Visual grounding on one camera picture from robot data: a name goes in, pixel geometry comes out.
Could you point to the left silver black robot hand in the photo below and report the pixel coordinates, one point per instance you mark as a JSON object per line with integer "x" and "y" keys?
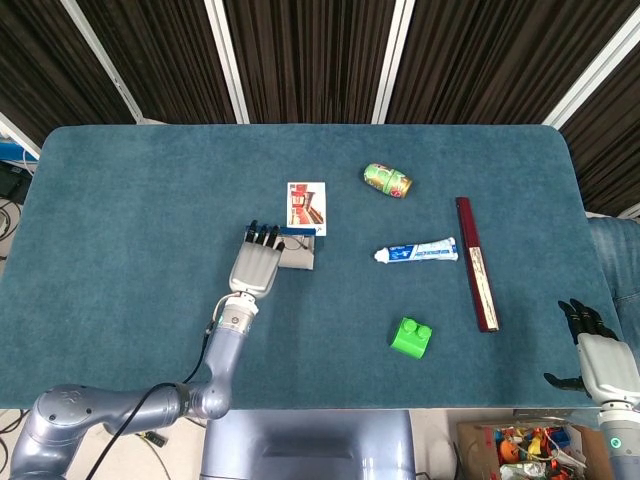
{"x": 255, "y": 270}

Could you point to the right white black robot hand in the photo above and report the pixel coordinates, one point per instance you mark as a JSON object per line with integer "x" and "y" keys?
{"x": 610, "y": 370}

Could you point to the blue glasses case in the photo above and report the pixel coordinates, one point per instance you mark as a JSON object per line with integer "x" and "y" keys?
{"x": 297, "y": 260}

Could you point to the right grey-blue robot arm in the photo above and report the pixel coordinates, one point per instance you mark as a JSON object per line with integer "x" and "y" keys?
{"x": 622, "y": 450}

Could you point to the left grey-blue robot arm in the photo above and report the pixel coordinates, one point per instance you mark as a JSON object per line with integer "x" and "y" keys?
{"x": 225, "y": 350}

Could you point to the white bordered photo card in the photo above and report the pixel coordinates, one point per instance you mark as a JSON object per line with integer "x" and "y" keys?
{"x": 306, "y": 205}

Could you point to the teal velvet table cloth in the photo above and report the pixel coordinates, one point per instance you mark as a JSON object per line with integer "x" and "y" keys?
{"x": 125, "y": 250}

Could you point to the cardboard box of toys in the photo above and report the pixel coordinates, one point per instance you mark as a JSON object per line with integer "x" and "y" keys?
{"x": 472, "y": 445}

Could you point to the green can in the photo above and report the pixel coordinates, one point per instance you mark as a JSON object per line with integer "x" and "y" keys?
{"x": 387, "y": 180}

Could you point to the white blue toothpaste tube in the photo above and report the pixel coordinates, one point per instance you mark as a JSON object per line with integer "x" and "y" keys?
{"x": 420, "y": 250}

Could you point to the green plastic toy brick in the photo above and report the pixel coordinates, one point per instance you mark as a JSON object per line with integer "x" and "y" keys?
{"x": 410, "y": 342}

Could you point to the dark red long box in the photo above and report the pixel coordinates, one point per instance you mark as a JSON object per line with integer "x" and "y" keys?
{"x": 475, "y": 260}

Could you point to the grey-blue robot torso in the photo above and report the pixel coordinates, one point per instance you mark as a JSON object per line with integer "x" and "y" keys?
{"x": 310, "y": 445}

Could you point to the small black connector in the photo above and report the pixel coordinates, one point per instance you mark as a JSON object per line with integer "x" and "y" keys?
{"x": 156, "y": 440}

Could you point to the dark brown pleated curtain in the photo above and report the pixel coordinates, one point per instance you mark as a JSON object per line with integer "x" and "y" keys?
{"x": 310, "y": 60}

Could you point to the black electronic device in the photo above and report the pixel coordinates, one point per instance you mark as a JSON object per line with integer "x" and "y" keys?
{"x": 12, "y": 182}

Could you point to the blue plastic box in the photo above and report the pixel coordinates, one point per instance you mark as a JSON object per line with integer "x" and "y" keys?
{"x": 12, "y": 150}

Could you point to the white metal frame post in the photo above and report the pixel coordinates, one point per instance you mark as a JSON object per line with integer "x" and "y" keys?
{"x": 393, "y": 60}
{"x": 595, "y": 67}
{"x": 227, "y": 60}
{"x": 17, "y": 132}
{"x": 100, "y": 57}

